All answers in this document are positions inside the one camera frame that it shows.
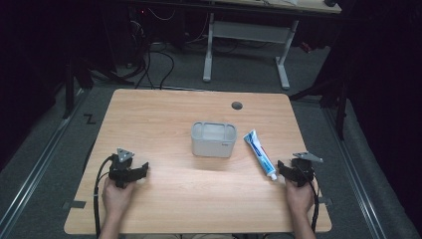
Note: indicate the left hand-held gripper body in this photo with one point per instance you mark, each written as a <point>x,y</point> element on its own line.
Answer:
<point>120,169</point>

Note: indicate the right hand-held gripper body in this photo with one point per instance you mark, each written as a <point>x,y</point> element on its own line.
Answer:
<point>302,171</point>

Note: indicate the blue and white toothpaste tube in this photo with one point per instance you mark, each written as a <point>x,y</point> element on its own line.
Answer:
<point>260,153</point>

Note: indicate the grey plastic holder box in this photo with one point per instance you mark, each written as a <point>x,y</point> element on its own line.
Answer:
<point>213,144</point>

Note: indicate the person's right hand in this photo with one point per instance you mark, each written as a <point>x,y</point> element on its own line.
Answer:
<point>299,198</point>

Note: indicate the person's left hand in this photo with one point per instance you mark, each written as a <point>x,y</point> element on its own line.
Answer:
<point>116,199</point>

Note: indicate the grey tape strip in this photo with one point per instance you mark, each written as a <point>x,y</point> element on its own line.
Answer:
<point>326,201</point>

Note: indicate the black metal stand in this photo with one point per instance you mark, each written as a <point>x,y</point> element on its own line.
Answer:
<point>69,89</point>
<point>341,106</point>

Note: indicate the small red object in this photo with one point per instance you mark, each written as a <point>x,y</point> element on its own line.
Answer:
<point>306,47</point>

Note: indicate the metal floor rail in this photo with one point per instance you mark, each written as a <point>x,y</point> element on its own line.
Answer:
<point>356,176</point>
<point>36,166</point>

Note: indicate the white desk frame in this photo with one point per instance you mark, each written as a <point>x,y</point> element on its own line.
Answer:
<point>249,31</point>

